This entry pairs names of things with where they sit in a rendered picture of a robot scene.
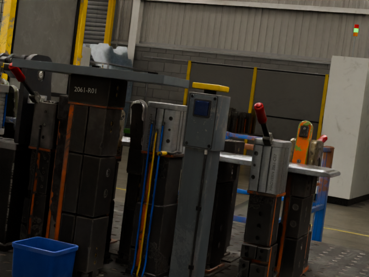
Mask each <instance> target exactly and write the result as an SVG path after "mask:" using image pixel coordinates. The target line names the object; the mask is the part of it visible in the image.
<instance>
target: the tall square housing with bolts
mask: <svg viewBox="0 0 369 277"><path fill-rule="evenodd" d="M186 113H187V106H184V105H179V104H171V103H162V102H152V101H149V102H148V105H147V115H146V123H145V129H144V138H143V146H142V150H141V153H144V161H143V169H142V178H141V186H140V192H139V200H140V201H141V202H138V203H136V209H135V218H134V223H133V232H132V240H131V247H130V256H129V262H128V268H126V269H125V272H121V273H124V274H123V275H127V276H131V277H169V271H170V262H171V254H172V245H173V240H174V232H175V223H176V214H177V206H178V203H177V196H178V188H179V183H180V175H181V166H182V157H184V153H185V147H183V146H182V144H183V135H184V130H185V122H186ZM158 151H168V152H175V151H181V154H179V153H176V154H174V155H169V154H167V155H164V156H158V155H157V152H158Z"/></svg>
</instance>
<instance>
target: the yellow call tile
mask: <svg viewBox="0 0 369 277"><path fill-rule="evenodd" d="M192 88H197V89H200V90H204V93H207V94H212V95H216V93H217V92H226V93H228V92H229V87H226V86H221V85H213V84H204V83H198V82H193V84H192Z"/></svg>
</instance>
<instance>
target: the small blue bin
mask: <svg viewBox="0 0 369 277"><path fill-rule="evenodd" d="M12 247H13V264H12V276H13V277H72V273H73V268H74V262H75V256H76V251H77V250H78V245H74V244H71V243H66V242H61V241H57V240H52V239H48V238H45V237H38V236H37V237H32V238H29V239H24V240H19V241H14V242H12Z"/></svg>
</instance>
